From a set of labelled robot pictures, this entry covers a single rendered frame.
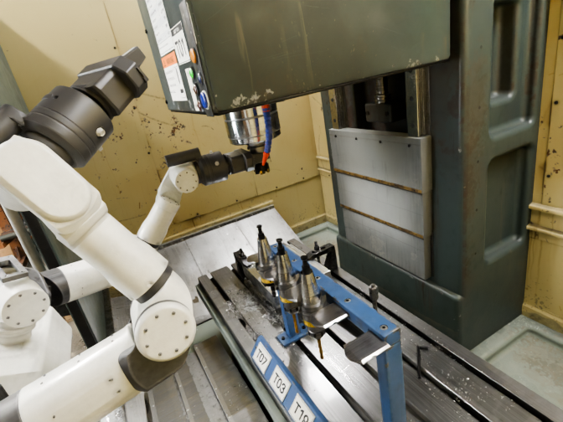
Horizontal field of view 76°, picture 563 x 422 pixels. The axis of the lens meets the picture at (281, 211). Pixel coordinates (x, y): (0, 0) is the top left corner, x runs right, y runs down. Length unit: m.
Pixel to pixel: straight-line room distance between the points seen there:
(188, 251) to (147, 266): 1.61
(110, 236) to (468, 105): 0.94
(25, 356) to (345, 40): 0.84
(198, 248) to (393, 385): 1.55
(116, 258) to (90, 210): 0.07
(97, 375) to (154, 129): 1.62
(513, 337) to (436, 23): 1.14
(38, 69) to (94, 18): 0.34
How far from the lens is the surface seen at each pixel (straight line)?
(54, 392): 0.57
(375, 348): 0.68
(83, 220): 0.50
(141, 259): 0.52
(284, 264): 0.83
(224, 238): 2.16
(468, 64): 1.11
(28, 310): 0.72
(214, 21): 0.73
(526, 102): 1.41
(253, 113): 1.01
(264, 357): 1.09
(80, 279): 1.01
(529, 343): 1.69
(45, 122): 0.53
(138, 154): 2.03
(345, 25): 0.86
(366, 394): 1.03
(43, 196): 0.49
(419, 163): 1.19
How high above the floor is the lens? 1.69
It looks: 22 degrees down
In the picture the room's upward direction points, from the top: 11 degrees counter-clockwise
